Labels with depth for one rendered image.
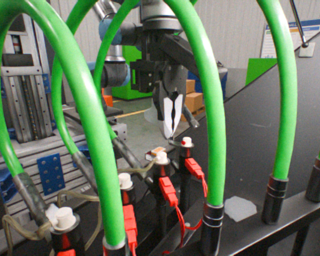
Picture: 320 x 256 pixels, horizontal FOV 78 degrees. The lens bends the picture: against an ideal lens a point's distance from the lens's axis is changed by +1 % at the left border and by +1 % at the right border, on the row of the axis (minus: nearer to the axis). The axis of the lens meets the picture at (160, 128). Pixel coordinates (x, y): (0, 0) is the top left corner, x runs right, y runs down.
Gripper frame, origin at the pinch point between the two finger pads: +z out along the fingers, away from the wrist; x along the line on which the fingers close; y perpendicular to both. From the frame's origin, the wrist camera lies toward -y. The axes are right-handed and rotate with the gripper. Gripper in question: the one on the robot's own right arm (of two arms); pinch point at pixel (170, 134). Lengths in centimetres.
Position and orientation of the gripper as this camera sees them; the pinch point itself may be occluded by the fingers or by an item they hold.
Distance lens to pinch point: 39.6
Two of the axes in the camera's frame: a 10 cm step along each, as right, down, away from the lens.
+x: -6.1, 2.6, -7.5
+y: -7.9, -2.0, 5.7
